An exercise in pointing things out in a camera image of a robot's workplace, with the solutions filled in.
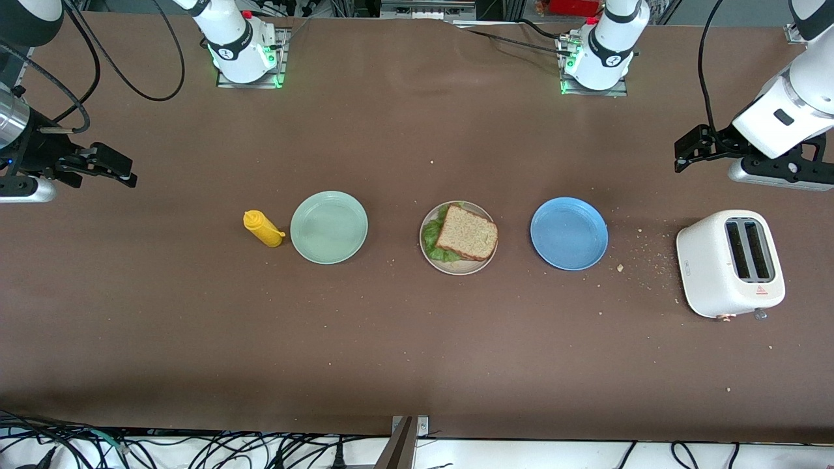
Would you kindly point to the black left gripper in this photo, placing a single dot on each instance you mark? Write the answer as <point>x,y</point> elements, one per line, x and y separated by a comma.
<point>722,141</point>

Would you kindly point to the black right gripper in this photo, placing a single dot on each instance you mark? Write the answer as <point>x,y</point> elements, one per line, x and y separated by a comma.
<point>40,151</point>

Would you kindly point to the yellow mustard squeeze bottle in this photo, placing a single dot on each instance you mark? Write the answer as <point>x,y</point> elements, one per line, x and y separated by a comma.
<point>264,228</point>

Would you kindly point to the brown bread slice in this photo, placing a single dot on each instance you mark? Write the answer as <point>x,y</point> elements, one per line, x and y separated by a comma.
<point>469,233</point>

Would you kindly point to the green lettuce leaf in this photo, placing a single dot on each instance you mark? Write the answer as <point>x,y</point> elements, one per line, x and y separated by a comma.
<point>431,238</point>

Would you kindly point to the blue plate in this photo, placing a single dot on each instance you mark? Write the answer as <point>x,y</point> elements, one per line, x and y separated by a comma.
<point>569,234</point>

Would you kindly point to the pale green plate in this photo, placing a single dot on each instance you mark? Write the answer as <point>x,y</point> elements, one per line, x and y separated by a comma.
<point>329,228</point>

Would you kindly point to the beige plate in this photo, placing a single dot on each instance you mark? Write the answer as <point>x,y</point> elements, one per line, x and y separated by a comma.
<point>469,267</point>

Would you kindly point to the white toaster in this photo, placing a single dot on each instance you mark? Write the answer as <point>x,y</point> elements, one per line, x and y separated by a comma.
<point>700,273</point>

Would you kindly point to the aluminium corner profile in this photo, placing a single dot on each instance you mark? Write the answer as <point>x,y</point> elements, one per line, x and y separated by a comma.
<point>791,36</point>

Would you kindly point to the red box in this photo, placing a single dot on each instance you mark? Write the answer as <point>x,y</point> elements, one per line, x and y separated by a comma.
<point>573,6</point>

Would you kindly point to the grey metal box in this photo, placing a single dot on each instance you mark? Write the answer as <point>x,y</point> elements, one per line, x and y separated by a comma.
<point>427,10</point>

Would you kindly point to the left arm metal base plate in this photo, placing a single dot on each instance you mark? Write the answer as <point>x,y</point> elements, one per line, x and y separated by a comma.
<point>620,92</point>

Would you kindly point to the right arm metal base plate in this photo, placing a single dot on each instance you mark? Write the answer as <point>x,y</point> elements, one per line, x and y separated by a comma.
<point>283,65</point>

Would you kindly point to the aluminium profile with bracket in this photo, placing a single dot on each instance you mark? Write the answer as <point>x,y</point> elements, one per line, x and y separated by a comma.
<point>399,449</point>

